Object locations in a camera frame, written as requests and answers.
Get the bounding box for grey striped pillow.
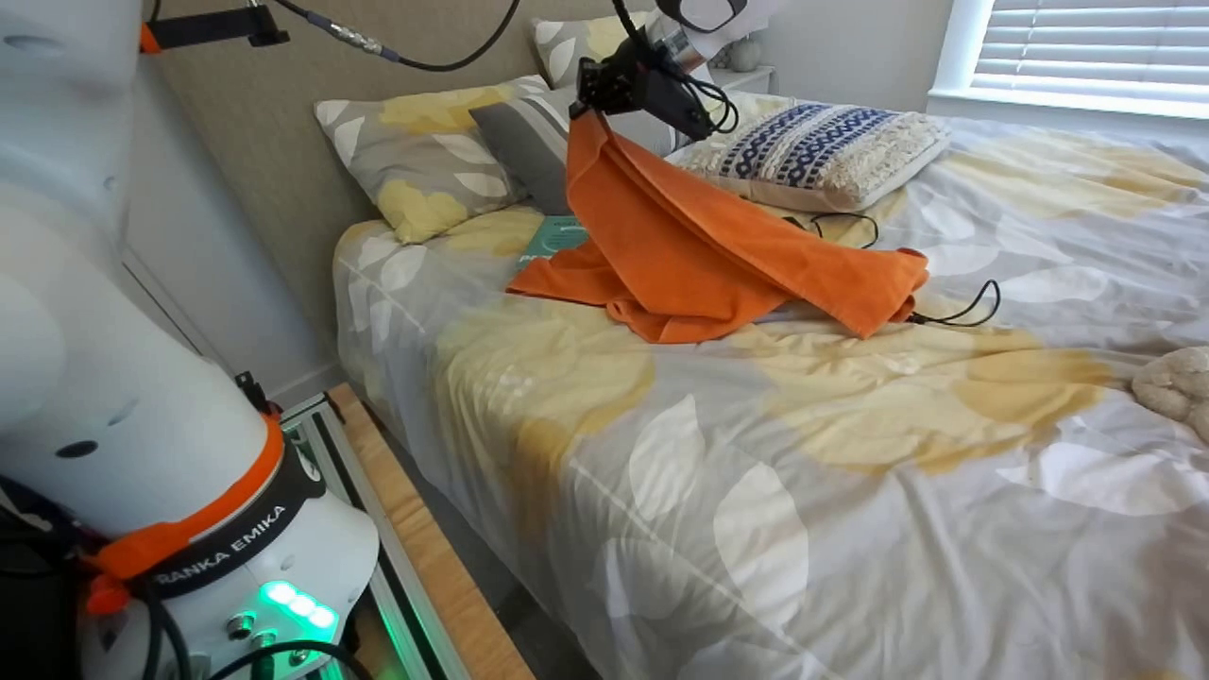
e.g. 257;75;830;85
469;85;690;220

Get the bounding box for teal paperback book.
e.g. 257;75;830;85
523;214;591;263

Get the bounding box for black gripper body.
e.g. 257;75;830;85
576;29;733;138

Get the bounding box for orange towel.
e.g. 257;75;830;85
509;114;931;342

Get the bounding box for grey yellow leaf pillow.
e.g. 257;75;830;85
314;75;546;240

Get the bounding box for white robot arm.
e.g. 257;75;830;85
0;0;377;680

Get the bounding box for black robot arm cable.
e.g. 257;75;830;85
268;0;761;144

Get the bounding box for beige upholstered headboard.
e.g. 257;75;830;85
148;0;711;394

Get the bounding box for thin black charging cable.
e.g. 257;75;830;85
785;206;1005;333

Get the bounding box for wooden bed frame rail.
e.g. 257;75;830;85
330;385;533;680

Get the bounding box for white window blinds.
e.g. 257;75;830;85
972;0;1209;105

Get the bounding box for grey yellow leaf duvet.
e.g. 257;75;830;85
331;122;1209;680

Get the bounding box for beige blue patterned pillow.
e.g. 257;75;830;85
669;93;949;211

